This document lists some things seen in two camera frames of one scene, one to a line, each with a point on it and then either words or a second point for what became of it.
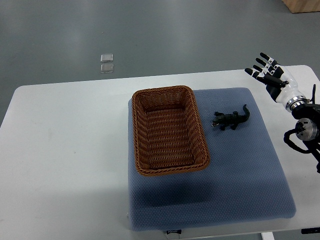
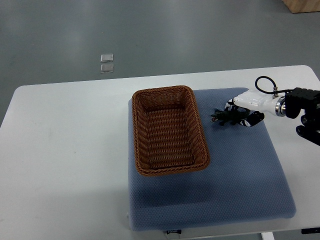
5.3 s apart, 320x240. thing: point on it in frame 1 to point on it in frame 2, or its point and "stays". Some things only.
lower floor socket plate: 106,68 stays
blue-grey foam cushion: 245,181 stays
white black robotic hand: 281,84 to 257,102
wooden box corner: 302,6 stays
